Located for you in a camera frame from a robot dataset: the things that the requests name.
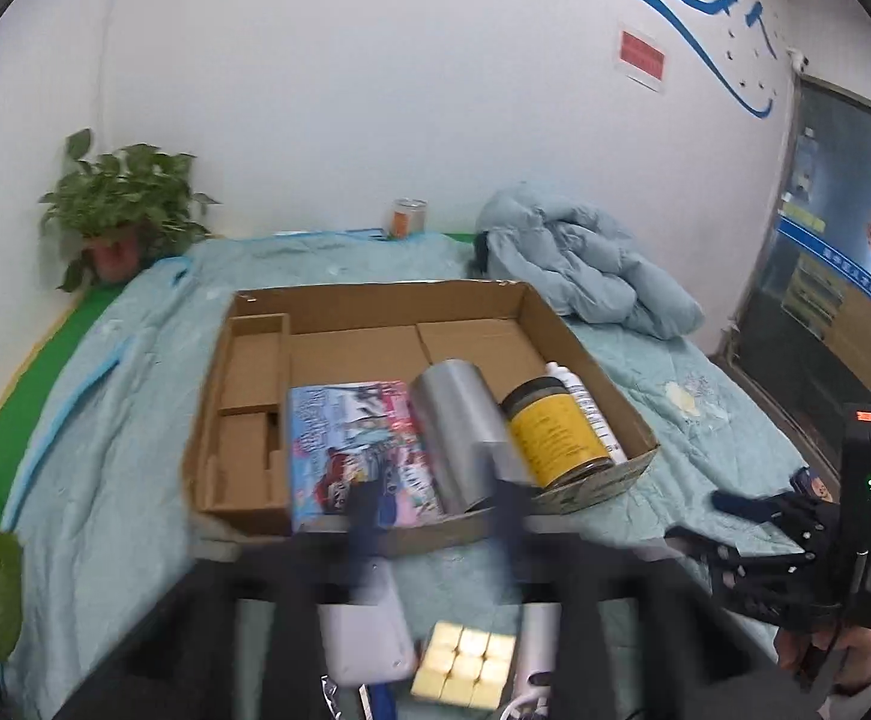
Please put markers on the white power bank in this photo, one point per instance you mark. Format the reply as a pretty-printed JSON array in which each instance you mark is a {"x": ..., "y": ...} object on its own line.
[{"x": 360, "y": 637}]

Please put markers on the green mat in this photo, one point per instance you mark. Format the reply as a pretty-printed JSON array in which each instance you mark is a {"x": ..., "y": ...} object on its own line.
[{"x": 22, "y": 405}]

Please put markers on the silver metal cylinder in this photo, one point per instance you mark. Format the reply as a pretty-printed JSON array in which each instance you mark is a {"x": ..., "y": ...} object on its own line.
[{"x": 454, "y": 427}]

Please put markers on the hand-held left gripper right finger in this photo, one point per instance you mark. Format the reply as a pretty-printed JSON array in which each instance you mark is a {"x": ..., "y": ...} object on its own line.
[{"x": 509, "y": 532}]

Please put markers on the light blue padded jacket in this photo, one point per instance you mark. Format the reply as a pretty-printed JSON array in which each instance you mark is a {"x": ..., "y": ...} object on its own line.
[{"x": 578, "y": 262}]

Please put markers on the white plastic bottle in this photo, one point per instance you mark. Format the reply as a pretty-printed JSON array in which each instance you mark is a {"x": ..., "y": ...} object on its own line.
[{"x": 593, "y": 412}]

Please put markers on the white wall sensor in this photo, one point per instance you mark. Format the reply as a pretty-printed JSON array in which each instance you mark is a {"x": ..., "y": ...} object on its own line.
[{"x": 799, "y": 58}]

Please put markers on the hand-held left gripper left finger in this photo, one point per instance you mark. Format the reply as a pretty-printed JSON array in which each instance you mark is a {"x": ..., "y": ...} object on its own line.
[{"x": 366, "y": 532}]

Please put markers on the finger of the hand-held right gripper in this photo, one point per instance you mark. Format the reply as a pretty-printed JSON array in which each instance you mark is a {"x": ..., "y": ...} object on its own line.
[
  {"x": 720, "y": 559},
  {"x": 743, "y": 504}
]

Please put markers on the white hair dryer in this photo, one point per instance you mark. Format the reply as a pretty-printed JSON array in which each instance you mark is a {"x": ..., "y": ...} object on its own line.
[{"x": 536, "y": 645}]

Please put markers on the colourful cartoon toy box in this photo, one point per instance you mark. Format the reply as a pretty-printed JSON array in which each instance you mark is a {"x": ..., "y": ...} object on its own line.
[{"x": 345, "y": 450}]

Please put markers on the glass door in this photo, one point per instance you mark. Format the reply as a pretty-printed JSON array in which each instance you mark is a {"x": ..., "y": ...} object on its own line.
[{"x": 840, "y": 300}]

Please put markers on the light blue quilted blanket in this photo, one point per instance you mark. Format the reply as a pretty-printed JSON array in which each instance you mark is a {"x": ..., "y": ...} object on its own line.
[{"x": 120, "y": 427}]

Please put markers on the brown cardboard box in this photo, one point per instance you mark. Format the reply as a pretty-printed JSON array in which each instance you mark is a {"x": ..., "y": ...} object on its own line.
[{"x": 345, "y": 360}]

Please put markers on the person's right hand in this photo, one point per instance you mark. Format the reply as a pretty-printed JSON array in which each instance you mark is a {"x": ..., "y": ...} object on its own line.
[{"x": 863, "y": 656}]

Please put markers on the potted green plant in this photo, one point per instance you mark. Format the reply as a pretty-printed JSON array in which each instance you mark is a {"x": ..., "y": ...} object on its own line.
[{"x": 127, "y": 187}]

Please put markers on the small can with orange label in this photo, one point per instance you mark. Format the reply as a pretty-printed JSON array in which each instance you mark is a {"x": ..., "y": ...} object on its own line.
[{"x": 405, "y": 219}]

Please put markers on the red wall notice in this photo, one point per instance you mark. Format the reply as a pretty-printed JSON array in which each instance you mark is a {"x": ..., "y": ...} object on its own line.
[{"x": 641, "y": 54}]

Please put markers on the yellow puzzle cube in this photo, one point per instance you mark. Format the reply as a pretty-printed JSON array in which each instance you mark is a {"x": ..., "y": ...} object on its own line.
[{"x": 461, "y": 664}]

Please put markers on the blue plastic toy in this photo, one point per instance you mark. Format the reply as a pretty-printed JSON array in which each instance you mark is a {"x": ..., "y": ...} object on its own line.
[{"x": 379, "y": 701}]

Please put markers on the glass jar with yellow label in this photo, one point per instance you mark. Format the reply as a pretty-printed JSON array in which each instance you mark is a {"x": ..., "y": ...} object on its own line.
[{"x": 555, "y": 435}]

